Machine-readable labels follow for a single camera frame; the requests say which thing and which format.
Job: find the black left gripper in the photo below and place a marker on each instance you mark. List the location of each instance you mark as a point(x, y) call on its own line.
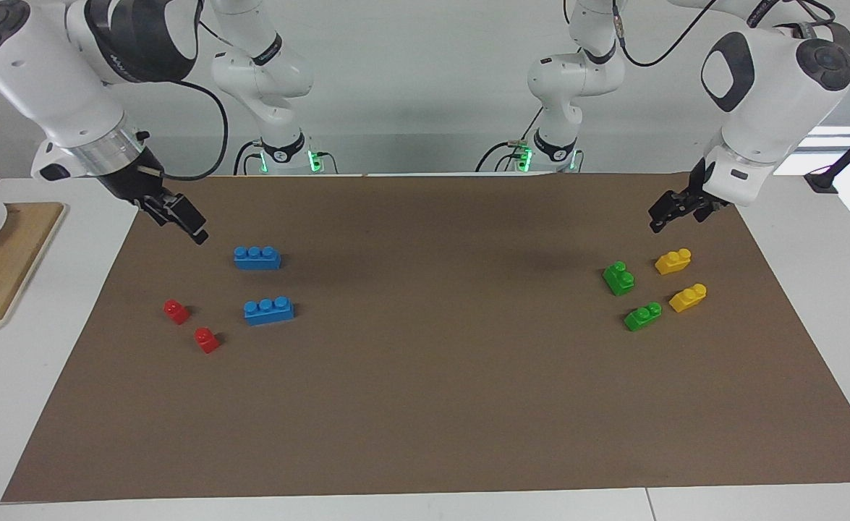
point(703, 199)

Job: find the wooden cutting board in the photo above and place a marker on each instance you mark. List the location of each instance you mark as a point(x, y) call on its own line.
point(12, 268)

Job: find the red one-stud toy block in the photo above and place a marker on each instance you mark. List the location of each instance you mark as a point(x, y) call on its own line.
point(207, 340)
point(176, 312)

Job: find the green two-stud toy block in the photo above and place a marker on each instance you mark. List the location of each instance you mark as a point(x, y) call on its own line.
point(642, 317)
point(618, 281)

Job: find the brown table mat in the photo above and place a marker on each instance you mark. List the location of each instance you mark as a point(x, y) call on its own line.
point(432, 405)

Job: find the blue three-stud toy block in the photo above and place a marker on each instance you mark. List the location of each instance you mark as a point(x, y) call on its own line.
point(257, 258)
point(269, 311)

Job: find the black clamp stand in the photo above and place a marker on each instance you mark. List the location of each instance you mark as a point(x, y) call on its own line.
point(822, 181)

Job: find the yellow two-stud toy block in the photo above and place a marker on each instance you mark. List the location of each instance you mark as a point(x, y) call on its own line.
point(673, 262)
point(688, 298)

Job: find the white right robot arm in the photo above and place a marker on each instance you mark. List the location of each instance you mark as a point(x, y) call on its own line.
point(41, 79)

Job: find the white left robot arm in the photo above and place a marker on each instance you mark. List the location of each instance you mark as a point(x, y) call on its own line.
point(764, 94)

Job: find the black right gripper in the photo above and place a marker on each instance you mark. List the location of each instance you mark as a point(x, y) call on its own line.
point(135, 181)

